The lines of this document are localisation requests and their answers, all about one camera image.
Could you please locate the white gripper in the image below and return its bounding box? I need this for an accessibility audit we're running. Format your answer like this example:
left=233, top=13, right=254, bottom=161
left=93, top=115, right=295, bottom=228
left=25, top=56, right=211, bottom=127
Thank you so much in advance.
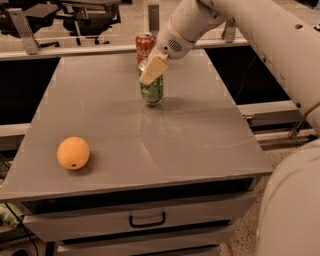
left=139, top=0, right=226, bottom=85

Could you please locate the green soda can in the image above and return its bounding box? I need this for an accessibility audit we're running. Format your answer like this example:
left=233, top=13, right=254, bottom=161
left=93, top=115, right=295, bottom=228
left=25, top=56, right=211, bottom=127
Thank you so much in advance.
left=140, top=76, right=163, bottom=105

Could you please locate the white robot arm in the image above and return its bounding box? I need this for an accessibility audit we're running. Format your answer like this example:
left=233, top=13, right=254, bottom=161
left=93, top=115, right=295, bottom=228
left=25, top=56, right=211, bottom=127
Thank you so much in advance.
left=140, top=0, right=320, bottom=256

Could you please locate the red coke can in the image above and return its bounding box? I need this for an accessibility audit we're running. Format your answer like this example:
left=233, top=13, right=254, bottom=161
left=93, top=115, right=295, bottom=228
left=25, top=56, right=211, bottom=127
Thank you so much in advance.
left=135, top=32, right=154, bottom=63

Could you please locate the black office chair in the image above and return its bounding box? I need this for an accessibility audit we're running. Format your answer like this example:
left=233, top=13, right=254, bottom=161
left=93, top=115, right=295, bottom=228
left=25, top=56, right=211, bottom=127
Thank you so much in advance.
left=0, top=0, right=122, bottom=45

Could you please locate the grey drawer cabinet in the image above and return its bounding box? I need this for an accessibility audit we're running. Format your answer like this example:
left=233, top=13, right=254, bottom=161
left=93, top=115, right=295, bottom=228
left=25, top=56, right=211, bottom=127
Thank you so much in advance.
left=0, top=50, right=271, bottom=256

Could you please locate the orange fruit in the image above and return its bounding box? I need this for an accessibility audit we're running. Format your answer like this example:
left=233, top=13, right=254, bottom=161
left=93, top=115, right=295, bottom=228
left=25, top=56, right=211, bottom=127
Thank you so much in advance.
left=56, top=137, right=90, bottom=170

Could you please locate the grey metal bracket middle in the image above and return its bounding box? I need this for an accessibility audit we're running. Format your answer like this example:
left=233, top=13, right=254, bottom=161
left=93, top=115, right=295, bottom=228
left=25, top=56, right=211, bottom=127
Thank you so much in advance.
left=148, top=4, right=160, bottom=35

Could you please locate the grey metal bracket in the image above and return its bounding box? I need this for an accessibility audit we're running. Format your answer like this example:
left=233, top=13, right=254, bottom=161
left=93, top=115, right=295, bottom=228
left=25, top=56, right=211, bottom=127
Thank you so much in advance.
left=148, top=4, right=160, bottom=35
left=8, top=8, right=40, bottom=55
left=222, top=19, right=236, bottom=43

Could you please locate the grey metal bracket right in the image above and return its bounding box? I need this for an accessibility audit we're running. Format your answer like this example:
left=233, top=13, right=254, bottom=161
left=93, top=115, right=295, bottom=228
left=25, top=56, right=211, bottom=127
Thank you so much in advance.
left=222, top=19, right=236, bottom=43

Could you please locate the grey metal bracket left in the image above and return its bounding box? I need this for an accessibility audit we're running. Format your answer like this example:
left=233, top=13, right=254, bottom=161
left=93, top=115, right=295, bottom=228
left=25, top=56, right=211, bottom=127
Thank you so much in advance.
left=8, top=8, right=40, bottom=55

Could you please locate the black drawer handle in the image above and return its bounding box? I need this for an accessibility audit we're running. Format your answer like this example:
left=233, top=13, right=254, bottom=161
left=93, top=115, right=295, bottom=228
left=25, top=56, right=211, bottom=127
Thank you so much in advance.
left=129, top=211, right=166, bottom=229

